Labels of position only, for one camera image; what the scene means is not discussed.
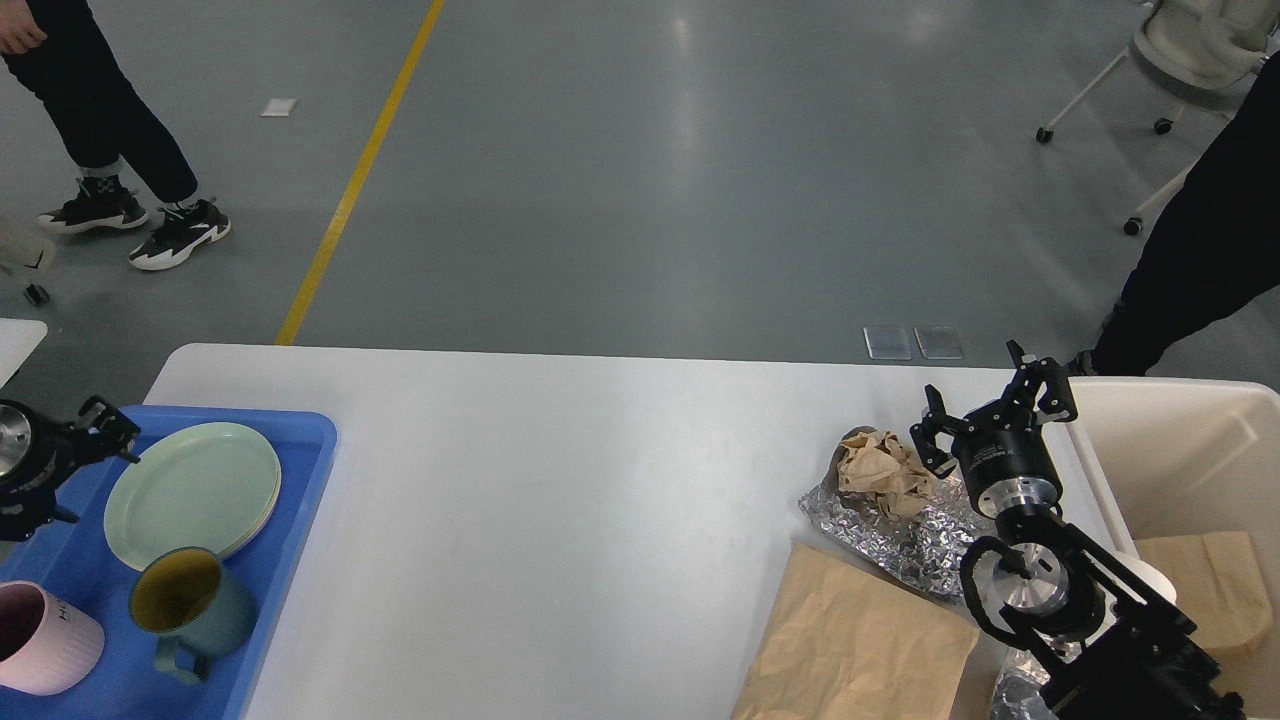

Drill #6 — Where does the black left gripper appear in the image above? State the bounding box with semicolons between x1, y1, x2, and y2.
1;396;141;542

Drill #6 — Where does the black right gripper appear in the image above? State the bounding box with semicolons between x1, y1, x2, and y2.
909;340;1078;519

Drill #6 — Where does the light green plate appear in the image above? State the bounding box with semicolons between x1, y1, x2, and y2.
102;421;282;571

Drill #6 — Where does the teal mug yellow inside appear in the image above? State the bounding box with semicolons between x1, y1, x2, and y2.
128;547;259;685

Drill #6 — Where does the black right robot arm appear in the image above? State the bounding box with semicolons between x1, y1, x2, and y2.
910;341;1245;719

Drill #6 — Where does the crumpled brown paper ball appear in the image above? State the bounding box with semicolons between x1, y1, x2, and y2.
835;428;937;520

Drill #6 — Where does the white side table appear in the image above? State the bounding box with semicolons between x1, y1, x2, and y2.
0;318;49;386

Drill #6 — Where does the crumpled aluminium foil sheet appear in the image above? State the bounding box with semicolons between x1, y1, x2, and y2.
797;446;995;605

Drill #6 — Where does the pink ribbed mug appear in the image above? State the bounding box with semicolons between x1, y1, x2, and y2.
1;580;105;696

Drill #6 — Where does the beige plastic bin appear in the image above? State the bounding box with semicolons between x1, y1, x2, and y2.
1060;375;1280;720

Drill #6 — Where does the yellow plate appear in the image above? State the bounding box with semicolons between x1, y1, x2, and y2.
218;477;283;560

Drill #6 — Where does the person in black right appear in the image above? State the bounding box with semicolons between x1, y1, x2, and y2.
1068;55;1279;375

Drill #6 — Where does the flat brown paper bag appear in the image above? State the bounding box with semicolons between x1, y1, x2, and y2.
731;543;978;719

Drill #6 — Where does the brown paper bag in bin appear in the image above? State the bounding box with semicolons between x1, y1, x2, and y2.
1135;530;1274;656

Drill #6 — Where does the small foil wrapper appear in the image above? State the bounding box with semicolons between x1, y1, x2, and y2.
988;648;1057;719

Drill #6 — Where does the white office chair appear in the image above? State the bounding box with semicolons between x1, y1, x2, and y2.
1033;0;1280;237

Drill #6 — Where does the person with black sneakers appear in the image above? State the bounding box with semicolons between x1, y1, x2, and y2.
1;1;230;272

